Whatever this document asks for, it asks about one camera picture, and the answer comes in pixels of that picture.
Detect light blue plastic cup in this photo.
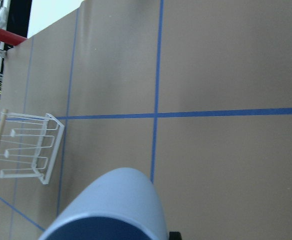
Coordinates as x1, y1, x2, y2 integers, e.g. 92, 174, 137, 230
40, 167, 169, 240

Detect white wire cup holder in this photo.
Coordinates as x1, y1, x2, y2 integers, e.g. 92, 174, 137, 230
0, 109, 65, 185

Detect red cylinder post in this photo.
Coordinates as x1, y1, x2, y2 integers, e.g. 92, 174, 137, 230
0, 28, 27, 46

